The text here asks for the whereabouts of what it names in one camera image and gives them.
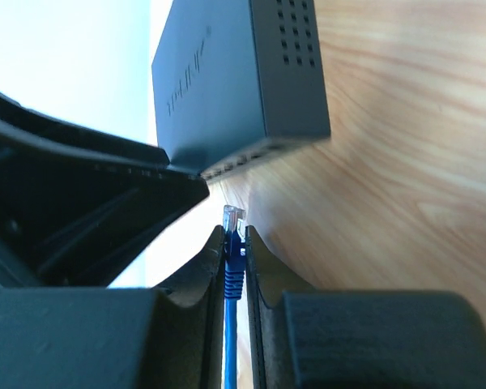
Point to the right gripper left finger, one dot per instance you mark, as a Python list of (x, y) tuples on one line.
[(168, 336)]

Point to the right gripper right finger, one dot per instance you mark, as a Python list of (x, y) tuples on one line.
[(302, 337)]

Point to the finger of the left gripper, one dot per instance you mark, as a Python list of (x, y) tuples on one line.
[(77, 206)]

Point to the black network switch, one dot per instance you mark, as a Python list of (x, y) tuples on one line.
[(237, 82)]

